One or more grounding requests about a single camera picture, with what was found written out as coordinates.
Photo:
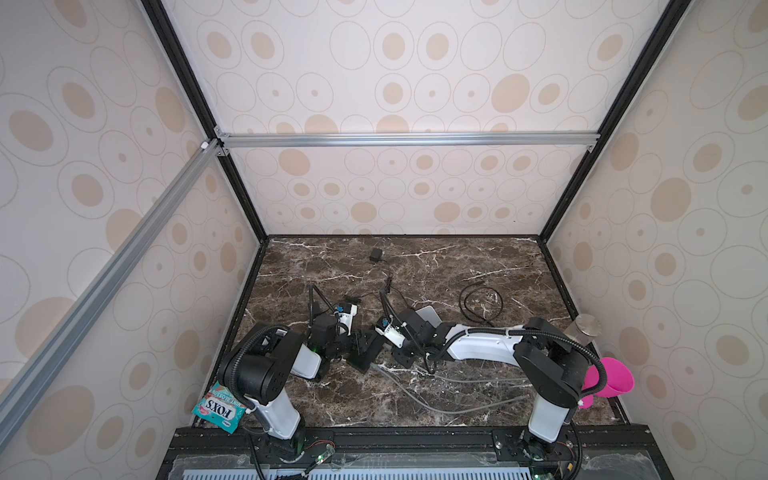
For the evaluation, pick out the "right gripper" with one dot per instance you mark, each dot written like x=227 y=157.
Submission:
x=401 y=360

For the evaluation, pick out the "aluminium crossbar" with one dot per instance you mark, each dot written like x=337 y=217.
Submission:
x=427 y=139
x=39 y=372

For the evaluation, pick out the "black network switch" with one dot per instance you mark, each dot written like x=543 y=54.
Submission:
x=365 y=346

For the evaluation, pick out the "black corner frame post left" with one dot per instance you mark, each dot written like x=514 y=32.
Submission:
x=171 y=44

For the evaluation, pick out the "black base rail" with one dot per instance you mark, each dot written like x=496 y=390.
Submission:
x=581 y=452

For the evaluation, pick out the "aluminium crossbar back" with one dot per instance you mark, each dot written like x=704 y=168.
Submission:
x=427 y=139

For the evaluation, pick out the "green snack packet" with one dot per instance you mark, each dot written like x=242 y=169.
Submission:
x=219 y=407

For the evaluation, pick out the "black corner frame post right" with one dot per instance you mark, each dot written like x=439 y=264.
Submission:
x=649 y=55

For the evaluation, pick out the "black corner frame post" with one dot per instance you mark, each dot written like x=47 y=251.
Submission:
x=649 y=55
x=171 y=44

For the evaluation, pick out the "aluminium crossbar left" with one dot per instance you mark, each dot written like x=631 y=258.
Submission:
x=39 y=372

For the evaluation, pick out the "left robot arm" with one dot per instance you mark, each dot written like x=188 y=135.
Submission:
x=256 y=370

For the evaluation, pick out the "white rectangular box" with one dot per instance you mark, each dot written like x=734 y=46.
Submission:
x=429 y=315

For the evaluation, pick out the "black power adapter far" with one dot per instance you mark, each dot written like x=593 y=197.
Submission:
x=376 y=255

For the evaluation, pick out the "pink silicone funnel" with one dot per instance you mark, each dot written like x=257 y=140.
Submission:
x=620 y=381

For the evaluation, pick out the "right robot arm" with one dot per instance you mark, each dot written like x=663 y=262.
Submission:
x=562 y=371

